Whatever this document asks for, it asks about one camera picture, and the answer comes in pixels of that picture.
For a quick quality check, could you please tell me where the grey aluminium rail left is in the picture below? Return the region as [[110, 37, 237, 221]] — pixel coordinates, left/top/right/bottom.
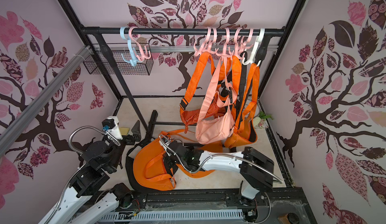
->
[[1, 46, 91, 156]]

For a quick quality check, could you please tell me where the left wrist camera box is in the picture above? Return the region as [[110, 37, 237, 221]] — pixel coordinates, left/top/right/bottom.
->
[[102, 116, 123, 140]]

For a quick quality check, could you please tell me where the left metal flex conduit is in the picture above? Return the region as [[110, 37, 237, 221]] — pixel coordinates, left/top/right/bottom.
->
[[40, 125, 125, 224]]

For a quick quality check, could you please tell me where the metal flex conduit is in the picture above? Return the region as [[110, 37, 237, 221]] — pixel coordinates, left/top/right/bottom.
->
[[40, 125, 125, 224], [158, 134, 284, 185]]

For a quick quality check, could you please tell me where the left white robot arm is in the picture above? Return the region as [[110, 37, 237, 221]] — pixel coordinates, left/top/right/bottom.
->
[[40, 116, 141, 224]]

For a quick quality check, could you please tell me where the dark orange strapped bag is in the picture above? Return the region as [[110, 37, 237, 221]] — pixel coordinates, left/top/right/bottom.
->
[[206, 56, 246, 121]]

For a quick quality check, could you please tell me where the yellow sponge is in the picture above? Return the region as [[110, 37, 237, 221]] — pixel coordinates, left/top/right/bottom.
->
[[119, 127, 130, 136]]

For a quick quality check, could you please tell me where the floral cloth mat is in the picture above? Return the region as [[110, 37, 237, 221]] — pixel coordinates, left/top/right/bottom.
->
[[255, 110, 271, 129]]

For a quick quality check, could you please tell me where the pink plastic hook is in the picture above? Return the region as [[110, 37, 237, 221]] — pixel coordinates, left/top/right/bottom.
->
[[240, 29, 254, 52], [207, 28, 218, 54], [193, 27, 212, 57], [228, 28, 244, 60], [216, 28, 232, 58], [128, 27, 151, 62]]

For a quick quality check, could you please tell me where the dark orange waist bag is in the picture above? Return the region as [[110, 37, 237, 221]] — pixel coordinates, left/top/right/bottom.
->
[[179, 51, 221, 126]]

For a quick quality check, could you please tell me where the light blue plastic hook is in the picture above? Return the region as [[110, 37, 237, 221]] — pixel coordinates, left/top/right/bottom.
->
[[120, 27, 138, 67]]

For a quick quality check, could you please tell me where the black clothes rack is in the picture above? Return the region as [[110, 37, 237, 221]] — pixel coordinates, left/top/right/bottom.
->
[[80, 25, 291, 140]]

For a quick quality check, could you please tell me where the white perforated cable tray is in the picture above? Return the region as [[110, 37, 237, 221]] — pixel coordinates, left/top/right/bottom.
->
[[98, 210, 244, 223]]

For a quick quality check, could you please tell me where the bright orange sling bag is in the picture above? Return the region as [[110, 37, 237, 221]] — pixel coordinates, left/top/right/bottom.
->
[[224, 63, 260, 149]]

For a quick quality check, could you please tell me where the white toy radish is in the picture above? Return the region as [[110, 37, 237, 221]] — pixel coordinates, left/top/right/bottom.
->
[[253, 116, 261, 128]]

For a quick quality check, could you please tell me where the right metal flex conduit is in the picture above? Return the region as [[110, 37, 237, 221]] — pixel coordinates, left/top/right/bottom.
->
[[158, 134, 284, 185]]

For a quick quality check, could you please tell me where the black wire basket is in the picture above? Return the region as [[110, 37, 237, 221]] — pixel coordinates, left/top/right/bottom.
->
[[83, 43, 154, 76]]

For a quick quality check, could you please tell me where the orange backpack with straps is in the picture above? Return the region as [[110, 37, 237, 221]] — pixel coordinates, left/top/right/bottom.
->
[[133, 138, 178, 191]]

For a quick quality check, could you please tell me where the white plastic hook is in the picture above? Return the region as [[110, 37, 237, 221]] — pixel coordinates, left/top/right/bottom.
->
[[241, 29, 265, 65]]

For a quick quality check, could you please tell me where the peach pink bag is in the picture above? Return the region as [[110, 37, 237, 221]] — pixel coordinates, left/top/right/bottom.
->
[[196, 60, 237, 145]]

